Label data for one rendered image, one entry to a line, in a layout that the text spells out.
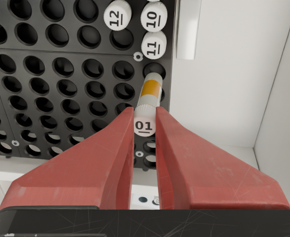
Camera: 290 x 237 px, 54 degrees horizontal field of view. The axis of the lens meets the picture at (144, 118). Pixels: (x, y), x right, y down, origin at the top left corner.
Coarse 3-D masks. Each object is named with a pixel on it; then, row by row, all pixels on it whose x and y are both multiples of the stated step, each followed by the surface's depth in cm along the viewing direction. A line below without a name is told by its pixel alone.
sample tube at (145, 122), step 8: (152, 72) 16; (144, 80) 16; (152, 80) 15; (160, 80) 16; (144, 88) 15; (152, 88) 15; (160, 88) 15; (144, 96) 14; (152, 96) 14; (160, 96) 15; (144, 104) 13; (152, 104) 13; (136, 112) 13; (144, 112) 13; (152, 112) 13; (136, 120) 13; (144, 120) 13; (152, 120) 13; (136, 128) 13; (144, 128) 13; (152, 128) 13; (144, 136) 13
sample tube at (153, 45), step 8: (152, 32) 14; (160, 32) 15; (144, 40) 14; (152, 40) 14; (160, 40) 14; (144, 48) 14; (152, 48) 14; (160, 48) 14; (152, 56) 14; (160, 56) 14
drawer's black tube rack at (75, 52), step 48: (0, 0) 15; (48, 0) 18; (96, 0) 14; (0, 48) 17; (48, 48) 16; (96, 48) 16; (0, 96) 19; (48, 96) 18; (96, 96) 18; (0, 144) 22; (48, 144) 21
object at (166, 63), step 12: (144, 0) 14; (168, 0) 14; (168, 12) 14; (168, 24) 15; (168, 36) 15; (168, 48) 15; (144, 60) 16; (156, 60) 16; (168, 60) 16; (144, 72) 16; (168, 72) 16; (168, 84) 17; (168, 96) 17; (168, 108) 18; (144, 144) 20; (144, 156) 20; (144, 168) 21
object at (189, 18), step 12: (180, 0) 19; (192, 0) 19; (180, 12) 19; (192, 12) 19; (180, 24) 20; (192, 24) 20; (180, 36) 20; (192, 36) 20; (180, 48) 21; (192, 48) 21
